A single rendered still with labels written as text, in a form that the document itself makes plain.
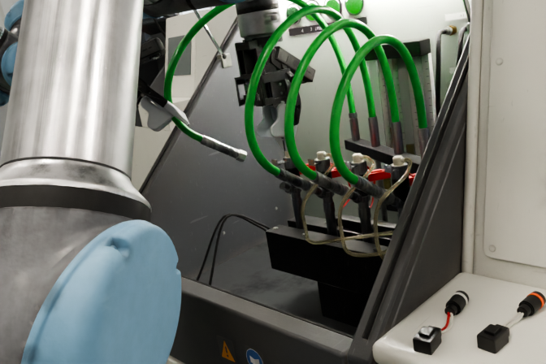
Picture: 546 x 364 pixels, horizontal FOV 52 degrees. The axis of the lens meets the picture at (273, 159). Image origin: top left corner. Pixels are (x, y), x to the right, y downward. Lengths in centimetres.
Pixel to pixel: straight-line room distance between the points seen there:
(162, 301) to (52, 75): 16
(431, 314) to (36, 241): 53
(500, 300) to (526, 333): 8
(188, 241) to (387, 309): 68
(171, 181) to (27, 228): 93
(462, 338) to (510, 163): 25
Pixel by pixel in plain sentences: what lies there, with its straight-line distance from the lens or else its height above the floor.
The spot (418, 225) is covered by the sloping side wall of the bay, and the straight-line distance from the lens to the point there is 77.
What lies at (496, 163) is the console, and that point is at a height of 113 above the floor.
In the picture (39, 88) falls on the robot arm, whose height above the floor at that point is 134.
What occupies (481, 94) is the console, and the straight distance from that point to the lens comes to 84.
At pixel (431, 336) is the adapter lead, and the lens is 68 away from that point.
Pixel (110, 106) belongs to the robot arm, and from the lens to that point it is 39.
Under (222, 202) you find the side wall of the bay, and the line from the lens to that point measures 136.
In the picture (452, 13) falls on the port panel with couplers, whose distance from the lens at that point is 113.
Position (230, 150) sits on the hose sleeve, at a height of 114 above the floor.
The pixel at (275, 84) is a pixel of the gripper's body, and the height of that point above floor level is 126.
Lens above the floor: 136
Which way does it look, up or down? 13 degrees down
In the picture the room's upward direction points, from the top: 9 degrees counter-clockwise
